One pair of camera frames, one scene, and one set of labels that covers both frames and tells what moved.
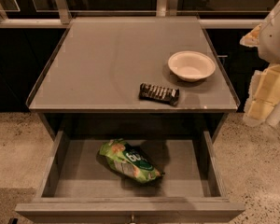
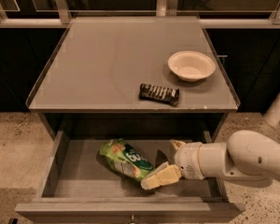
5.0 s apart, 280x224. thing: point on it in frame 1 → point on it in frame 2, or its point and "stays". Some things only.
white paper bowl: [191, 65] stays
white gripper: [276, 37] → [188, 160]
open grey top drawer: [77, 186] stays
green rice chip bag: [129, 161] stays
